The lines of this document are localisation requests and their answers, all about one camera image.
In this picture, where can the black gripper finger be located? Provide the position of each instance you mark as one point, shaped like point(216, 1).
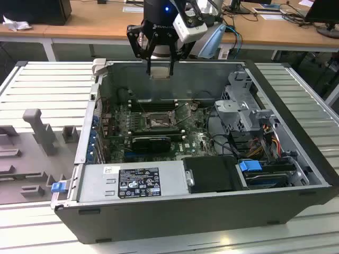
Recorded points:
point(136, 42)
point(180, 51)

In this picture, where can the silver CPU plate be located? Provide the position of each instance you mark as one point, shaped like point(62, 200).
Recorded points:
point(160, 72)

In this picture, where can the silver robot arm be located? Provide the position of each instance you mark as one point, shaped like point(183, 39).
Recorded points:
point(160, 51)

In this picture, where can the black RAM slot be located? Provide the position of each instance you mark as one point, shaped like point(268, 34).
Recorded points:
point(174, 136)
point(159, 101)
point(156, 129)
point(159, 107)

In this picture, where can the CPU socket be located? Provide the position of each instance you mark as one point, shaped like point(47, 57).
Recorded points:
point(159, 120)

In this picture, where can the blue expansion slot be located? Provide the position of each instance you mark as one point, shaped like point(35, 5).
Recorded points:
point(129, 153)

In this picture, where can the white paper strip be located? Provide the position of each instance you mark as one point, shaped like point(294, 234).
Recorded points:
point(132, 9)

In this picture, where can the pale blue teach pendant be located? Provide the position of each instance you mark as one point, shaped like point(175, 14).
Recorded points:
point(212, 42)

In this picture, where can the white labelled box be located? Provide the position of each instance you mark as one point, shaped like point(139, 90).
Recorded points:
point(224, 54)

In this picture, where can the wooden desk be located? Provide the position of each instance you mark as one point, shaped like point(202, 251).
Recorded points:
point(92, 23)

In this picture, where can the small black box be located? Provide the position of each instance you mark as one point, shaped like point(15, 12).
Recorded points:
point(102, 1)

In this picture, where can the round coin cell battery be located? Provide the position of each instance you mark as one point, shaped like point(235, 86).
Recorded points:
point(194, 105)

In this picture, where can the black monitor stand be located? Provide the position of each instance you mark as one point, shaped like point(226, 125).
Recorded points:
point(239, 8)

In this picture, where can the metal drive cage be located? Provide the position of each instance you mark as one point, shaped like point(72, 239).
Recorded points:
point(230, 105)

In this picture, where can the green motherboard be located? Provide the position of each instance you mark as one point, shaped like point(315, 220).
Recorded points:
point(196, 137)

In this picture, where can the blue card retention clip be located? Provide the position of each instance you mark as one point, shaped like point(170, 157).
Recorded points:
point(96, 120)
point(93, 139)
point(91, 154)

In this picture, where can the white framed paper sheet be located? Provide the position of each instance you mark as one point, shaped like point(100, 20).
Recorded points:
point(266, 10)

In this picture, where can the black graphics card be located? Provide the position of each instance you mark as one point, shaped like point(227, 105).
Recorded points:
point(151, 145)

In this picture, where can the black computer box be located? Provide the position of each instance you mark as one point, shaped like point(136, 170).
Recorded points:
point(34, 12)

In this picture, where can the crumpled white paper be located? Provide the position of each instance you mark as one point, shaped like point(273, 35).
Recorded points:
point(16, 25)

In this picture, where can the black plastic shroud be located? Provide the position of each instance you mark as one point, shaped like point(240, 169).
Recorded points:
point(212, 174)

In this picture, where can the white barcode sticker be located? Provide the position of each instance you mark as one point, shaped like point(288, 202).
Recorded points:
point(111, 169)

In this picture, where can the blue disk carrier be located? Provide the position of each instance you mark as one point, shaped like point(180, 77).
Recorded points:
point(249, 168)

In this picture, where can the black rating label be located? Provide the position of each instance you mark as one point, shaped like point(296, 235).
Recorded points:
point(139, 182)

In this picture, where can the grey power supply unit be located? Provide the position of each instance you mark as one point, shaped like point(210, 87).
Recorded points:
point(92, 182)

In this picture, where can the black monitor with stand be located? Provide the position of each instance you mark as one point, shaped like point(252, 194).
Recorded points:
point(323, 10)

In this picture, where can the hard disk drive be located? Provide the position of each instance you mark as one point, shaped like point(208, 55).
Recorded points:
point(265, 180)

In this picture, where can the grey parts rack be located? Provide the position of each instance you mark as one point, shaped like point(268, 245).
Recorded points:
point(31, 158)

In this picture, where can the blue case latch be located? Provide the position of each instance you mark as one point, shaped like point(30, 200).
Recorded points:
point(58, 187)

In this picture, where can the black PC case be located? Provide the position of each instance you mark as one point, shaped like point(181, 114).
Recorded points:
point(159, 219)

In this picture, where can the green RAM stick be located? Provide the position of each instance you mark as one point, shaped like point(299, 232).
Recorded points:
point(8, 176)

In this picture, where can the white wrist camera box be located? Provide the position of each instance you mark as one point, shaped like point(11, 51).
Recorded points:
point(190, 31)

